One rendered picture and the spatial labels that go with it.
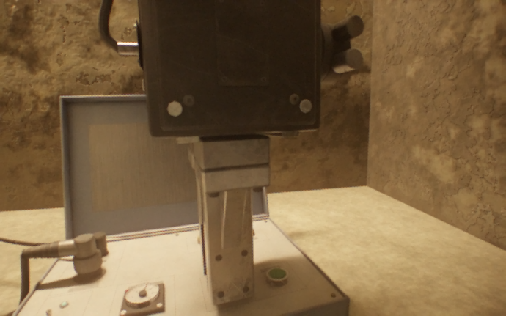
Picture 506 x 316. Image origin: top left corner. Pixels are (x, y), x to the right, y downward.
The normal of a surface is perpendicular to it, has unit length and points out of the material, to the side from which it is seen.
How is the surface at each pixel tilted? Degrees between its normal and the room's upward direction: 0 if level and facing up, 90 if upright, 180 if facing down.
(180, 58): 90
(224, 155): 90
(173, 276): 0
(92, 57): 90
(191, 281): 0
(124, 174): 75
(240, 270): 90
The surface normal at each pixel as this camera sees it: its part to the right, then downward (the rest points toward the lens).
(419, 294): -0.03, -0.99
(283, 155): 0.16, 0.17
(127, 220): 0.28, -0.11
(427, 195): -0.99, 0.01
